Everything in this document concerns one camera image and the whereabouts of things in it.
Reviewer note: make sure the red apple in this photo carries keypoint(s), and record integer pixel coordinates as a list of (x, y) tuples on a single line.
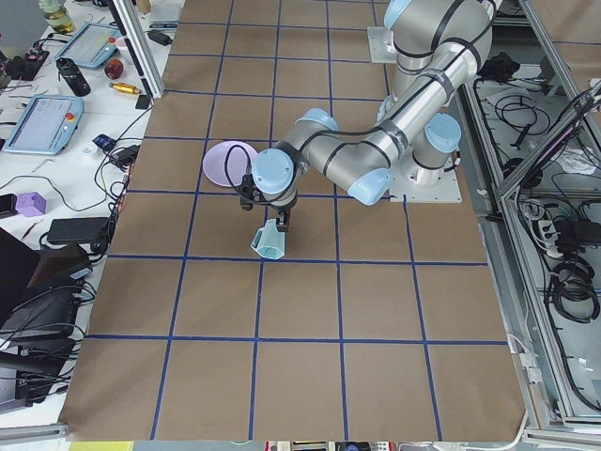
[(113, 69)]

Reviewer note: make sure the lavender plate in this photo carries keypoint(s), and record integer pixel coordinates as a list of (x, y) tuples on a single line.
[(227, 162)]

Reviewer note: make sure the upper teach pendant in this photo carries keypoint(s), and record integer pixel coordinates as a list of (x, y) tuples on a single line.
[(91, 46)]

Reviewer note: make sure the lower teach pendant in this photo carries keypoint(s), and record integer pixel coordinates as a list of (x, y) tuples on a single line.
[(46, 125)]

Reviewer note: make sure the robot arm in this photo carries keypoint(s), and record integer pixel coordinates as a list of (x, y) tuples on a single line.
[(439, 46)]

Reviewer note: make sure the black power brick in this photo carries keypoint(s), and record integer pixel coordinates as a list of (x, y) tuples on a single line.
[(79, 230)]

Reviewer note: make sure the small black phone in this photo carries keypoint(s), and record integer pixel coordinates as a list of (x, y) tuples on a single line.
[(142, 102)]

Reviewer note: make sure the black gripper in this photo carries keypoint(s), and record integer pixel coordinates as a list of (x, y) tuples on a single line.
[(282, 210)]

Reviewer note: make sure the purple hexagonal cup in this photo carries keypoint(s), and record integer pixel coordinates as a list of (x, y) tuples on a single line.
[(31, 204)]

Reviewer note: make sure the aluminium frame post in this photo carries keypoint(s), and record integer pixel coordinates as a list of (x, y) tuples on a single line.
[(128, 23)]

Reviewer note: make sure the black water bottle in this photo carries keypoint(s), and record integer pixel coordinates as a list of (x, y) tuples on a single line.
[(72, 75)]

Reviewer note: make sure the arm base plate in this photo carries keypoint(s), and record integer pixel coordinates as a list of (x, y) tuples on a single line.
[(415, 184), (380, 42)]

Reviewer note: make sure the mint green hexagonal cup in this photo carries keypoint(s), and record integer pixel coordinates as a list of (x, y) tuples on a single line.
[(268, 241)]

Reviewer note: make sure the teach pendant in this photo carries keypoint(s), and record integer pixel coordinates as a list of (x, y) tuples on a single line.
[(91, 46), (46, 125)]

